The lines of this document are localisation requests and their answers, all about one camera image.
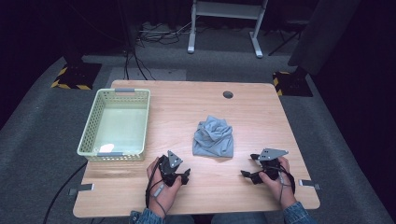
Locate white label in basket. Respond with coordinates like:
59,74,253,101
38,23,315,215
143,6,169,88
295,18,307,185
98,143,115,154

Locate hand-held gripper cable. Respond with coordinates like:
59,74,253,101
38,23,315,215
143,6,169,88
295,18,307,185
144,157,167,218
266,163,296,203

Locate left hand-held gripper cable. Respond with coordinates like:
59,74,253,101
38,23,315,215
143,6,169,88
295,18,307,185
144,157,167,218

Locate grey table clamp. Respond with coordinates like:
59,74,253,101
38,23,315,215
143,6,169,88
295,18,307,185
67,183,94,197
298,178,322,191

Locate black yellow striped stand base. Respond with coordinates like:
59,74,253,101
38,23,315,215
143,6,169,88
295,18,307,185
272,70,314,98
50,62,103,91

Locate person's left hand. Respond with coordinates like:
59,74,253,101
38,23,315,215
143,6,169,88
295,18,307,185
146,156,183,219

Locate person's right hand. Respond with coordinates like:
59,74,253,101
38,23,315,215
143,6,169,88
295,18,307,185
258,156,298,210

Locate black floor cable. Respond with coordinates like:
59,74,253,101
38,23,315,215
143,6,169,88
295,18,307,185
41,161,89,224

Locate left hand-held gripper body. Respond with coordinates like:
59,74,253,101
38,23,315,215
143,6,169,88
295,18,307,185
158,149,188,188

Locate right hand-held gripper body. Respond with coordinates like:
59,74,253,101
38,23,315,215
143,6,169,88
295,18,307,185
257,147,290,182

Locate pale green plastic basket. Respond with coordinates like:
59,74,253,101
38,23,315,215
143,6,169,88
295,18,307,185
77,88,151,162

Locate person's legs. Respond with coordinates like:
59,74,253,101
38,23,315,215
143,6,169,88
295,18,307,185
163,212,286,224

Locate grey-blue printed t-shirt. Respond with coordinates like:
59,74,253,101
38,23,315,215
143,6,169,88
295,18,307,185
191,115,234,159

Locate right hand-held gripper cable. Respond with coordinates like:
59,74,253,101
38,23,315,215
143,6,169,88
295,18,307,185
266,163,296,203

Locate white metal table frame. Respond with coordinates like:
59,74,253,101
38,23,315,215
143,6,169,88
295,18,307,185
187,0,269,59

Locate bundle of floor cables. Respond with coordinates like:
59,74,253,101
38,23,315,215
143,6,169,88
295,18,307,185
122,20,195,81

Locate black tripod stand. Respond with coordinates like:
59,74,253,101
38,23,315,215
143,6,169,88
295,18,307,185
266,12,312,57

